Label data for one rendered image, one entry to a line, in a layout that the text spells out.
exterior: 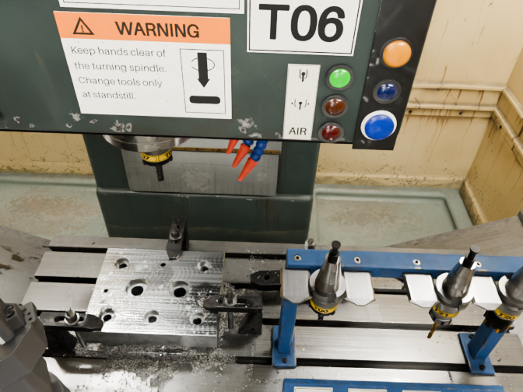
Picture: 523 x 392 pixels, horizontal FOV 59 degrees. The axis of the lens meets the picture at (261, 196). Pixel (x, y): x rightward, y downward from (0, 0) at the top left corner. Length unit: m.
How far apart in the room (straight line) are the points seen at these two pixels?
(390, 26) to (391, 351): 0.85
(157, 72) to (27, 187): 1.68
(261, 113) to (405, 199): 1.54
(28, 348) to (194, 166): 1.07
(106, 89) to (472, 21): 1.34
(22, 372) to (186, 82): 0.28
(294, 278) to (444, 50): 1.07
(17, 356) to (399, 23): 0.39
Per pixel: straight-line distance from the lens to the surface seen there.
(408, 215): 1.93
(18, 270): 1.69
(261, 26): 0.44
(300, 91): 0.47
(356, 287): 0.84
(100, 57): 0.48
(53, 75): 0.51
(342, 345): 1.14
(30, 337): 0.36
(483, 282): 0.92
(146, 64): 0.47
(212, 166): 1.37
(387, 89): 0.47
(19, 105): 0.54
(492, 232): 1.64
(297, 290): 0.81
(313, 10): 0.43
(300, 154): 1.37
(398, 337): 1.18
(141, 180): 1.45
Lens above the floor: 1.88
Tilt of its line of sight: 43 degrees down
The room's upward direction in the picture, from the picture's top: 2 degrees clockwise
